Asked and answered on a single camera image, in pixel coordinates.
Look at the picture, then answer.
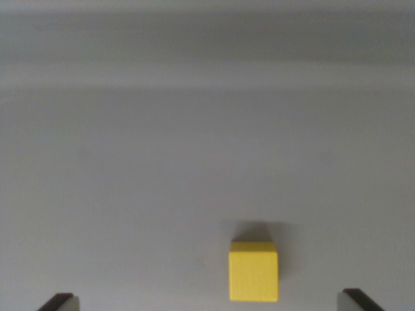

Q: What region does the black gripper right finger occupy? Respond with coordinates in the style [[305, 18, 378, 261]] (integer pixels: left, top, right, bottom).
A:
[[337, 288, 386, 311]]

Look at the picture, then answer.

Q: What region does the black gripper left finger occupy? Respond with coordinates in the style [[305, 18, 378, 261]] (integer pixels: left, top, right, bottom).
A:
[[37, 293, 80, 311]]

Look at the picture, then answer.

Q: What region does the yellow cube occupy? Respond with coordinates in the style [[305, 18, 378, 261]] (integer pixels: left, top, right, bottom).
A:
[[228, 241, 279, 303]]

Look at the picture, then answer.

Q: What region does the grey plastic tray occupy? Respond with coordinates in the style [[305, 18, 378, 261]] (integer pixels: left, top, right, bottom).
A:
[[0, 0, 415, 311]]

